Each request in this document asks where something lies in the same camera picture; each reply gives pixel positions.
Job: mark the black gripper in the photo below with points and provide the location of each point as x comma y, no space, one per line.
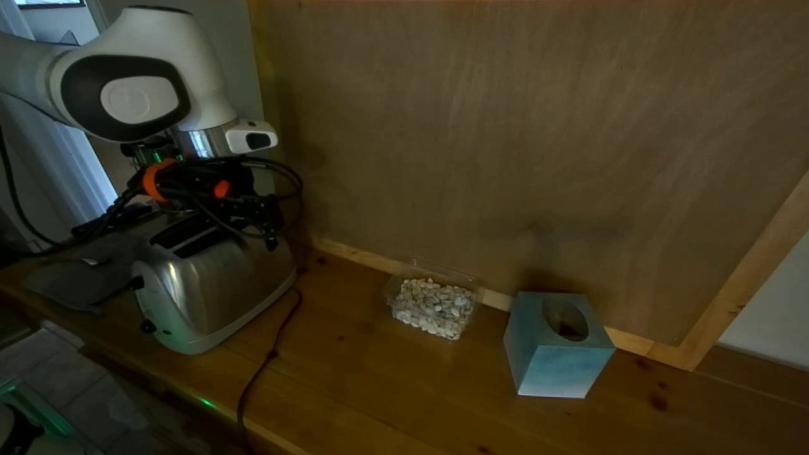
203,177

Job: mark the silver two-slot toaster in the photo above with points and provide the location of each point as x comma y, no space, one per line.
214,290

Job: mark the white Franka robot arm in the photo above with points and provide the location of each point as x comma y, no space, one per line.
51,79

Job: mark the grey flat kitchen scale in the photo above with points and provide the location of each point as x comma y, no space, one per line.
78,273

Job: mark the crumpled foil ball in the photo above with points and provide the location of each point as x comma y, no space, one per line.
432,309

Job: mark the large plywood board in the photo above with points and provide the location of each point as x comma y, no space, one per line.
539,142

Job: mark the blue tissue box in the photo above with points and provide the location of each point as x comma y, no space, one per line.
556,354

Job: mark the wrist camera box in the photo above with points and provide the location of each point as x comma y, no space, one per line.
250,137

